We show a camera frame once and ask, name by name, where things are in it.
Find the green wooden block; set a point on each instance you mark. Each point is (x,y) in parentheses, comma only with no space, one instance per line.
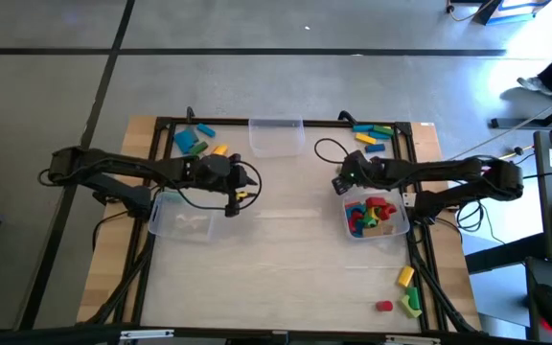
(414,297)

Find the yellow cylinder block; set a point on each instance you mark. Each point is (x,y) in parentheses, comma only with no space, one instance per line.
(405,276)
(220,150)

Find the black desk leg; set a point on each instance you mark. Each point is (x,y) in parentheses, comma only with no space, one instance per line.
(515,123)

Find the blue wide block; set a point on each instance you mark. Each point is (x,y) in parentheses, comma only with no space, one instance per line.
(186,141)

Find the yellow long block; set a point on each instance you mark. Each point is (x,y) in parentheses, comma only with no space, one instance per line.
(365,138)

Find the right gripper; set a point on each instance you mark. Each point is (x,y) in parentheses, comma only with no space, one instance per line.
(364,170)

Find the blue arch block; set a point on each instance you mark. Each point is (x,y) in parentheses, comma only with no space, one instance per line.
(355,212)

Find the blue and white box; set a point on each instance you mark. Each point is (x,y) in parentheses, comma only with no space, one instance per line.
(515,9)

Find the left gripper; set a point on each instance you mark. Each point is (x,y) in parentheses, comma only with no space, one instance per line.
(218,172)

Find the red cylinder block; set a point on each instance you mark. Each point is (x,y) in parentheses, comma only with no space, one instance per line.
(384,305)

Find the yellow arch block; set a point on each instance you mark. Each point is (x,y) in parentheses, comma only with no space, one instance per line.
(374,213)

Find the silver bracket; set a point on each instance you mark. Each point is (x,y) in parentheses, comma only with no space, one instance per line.
(412,339)
(146,334)

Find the natural wood block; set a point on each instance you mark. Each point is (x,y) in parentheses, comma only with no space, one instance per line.
(377,231)

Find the lime arch block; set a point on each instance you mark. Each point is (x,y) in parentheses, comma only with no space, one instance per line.
(407,307)

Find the black rig bar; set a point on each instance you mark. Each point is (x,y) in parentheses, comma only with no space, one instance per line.
(65,338)

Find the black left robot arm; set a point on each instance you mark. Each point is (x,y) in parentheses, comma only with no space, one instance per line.
(113,167)

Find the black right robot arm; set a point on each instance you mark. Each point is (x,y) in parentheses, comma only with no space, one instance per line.
(439,167)

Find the blue long block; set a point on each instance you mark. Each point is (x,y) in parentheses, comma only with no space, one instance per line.
(377,137)
(205,130)
(362,128)

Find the blue short block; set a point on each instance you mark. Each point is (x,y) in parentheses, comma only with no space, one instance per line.
(374,147)

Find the green small block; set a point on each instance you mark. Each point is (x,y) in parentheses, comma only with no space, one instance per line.
(368,221)

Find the black aluminium table frame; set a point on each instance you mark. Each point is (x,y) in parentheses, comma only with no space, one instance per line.
(228,122)

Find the clear plastic bin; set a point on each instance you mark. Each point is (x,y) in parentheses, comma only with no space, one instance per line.
(180,230)
(400,230)
(276,144)

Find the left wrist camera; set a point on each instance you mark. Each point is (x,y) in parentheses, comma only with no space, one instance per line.
(230,211)

